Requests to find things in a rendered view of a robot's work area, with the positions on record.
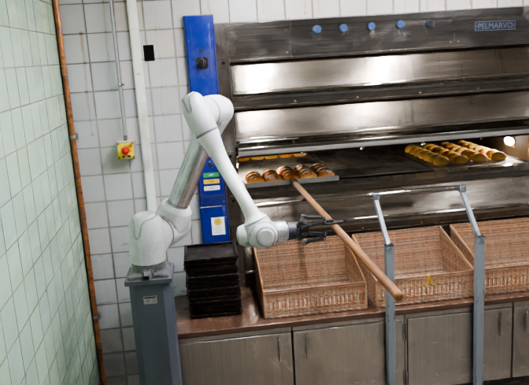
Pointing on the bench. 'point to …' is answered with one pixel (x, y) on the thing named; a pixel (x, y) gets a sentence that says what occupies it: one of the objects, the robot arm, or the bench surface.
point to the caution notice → (218, 225)
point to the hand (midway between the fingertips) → (334, 227)
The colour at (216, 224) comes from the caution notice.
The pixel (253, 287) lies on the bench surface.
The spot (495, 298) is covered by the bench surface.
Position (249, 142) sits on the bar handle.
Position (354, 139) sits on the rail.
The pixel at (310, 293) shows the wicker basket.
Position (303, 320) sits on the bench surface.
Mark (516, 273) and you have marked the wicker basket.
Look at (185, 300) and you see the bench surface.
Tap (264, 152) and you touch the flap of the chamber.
